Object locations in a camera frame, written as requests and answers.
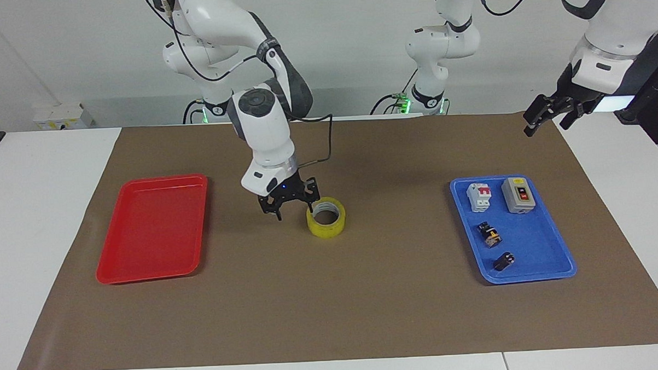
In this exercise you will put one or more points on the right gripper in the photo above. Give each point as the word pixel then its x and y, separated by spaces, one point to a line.
pixel 284 190

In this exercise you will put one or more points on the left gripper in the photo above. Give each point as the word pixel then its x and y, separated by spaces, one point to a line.
pixel 569 91

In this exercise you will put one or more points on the yellow tape roll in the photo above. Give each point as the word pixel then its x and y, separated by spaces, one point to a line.
pixel 326 224

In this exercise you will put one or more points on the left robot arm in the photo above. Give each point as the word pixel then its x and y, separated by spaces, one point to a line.
pixel 611 27

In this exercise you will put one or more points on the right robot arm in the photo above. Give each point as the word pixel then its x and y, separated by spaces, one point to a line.
pixel 261 132

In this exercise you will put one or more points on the white circuit breaker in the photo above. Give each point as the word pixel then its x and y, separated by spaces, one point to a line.
pixel 479 197

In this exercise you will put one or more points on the blue plastic tray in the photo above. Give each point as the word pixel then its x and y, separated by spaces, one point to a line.
pixel 522 244

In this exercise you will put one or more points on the black and yellow small component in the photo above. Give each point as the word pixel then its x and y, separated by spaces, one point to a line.
pixel 489 234

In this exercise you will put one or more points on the red plastic tray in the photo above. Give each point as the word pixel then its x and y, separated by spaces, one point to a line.
pixel 152 229

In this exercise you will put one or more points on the white box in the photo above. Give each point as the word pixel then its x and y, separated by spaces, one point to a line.
pixel 61 116

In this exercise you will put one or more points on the grey switch box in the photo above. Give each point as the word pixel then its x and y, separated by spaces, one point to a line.
pixel 519 195

